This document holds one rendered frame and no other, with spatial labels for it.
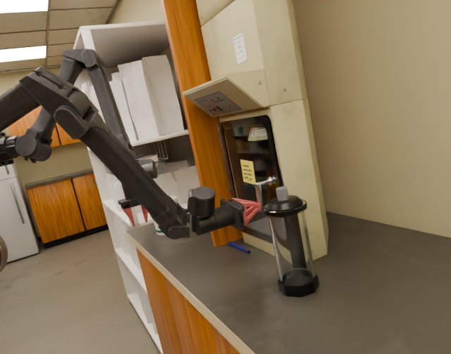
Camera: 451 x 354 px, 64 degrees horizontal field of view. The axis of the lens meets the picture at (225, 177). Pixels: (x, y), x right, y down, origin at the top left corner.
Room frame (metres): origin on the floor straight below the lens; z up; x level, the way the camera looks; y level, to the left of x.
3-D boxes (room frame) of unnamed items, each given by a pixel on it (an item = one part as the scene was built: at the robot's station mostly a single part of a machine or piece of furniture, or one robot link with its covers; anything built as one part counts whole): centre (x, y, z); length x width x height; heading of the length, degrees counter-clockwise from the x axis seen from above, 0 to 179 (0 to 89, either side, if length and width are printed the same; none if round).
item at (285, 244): (0.86, -0.13, 1.06); 0.11 x 0.11 x 0.21
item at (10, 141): (1.32, 0.74, 1.45); 0.09 x 0.08 x 0.12; 178
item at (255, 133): (1.12, -0.08, 1.19); 0.30 x 0.01 x 0.40; 26
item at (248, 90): (1.09, -0.04, 1.46); 0.32 x 0.12 x 0.10; 26
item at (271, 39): (1.17, -0.20, 1.33); 0.32 x 0.25 x 0.77; 26
